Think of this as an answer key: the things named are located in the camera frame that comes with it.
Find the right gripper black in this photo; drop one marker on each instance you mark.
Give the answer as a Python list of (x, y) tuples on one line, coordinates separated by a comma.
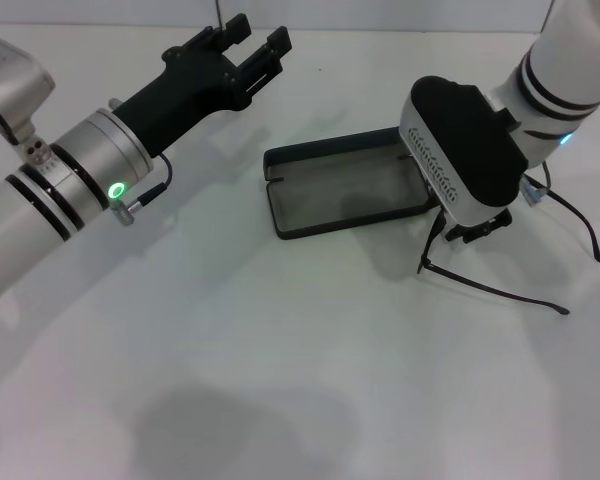
[(480, 229)]

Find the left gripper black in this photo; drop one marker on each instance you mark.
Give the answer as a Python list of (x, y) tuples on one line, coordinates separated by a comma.
[(185, 95)]

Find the black glasses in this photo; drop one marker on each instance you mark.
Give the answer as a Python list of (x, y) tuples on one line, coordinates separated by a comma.
[(480, 287)]

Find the black glasses case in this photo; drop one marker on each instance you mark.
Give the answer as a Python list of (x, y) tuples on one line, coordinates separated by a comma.
[(340, 195)]

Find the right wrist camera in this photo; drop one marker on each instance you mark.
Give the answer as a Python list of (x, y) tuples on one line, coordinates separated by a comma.
[(465, 140)]

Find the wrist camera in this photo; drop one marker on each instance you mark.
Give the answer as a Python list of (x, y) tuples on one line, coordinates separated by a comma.
[(465, 140), (10, 85)]

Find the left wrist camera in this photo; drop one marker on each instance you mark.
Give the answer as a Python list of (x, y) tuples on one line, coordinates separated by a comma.
[(10, 85)]

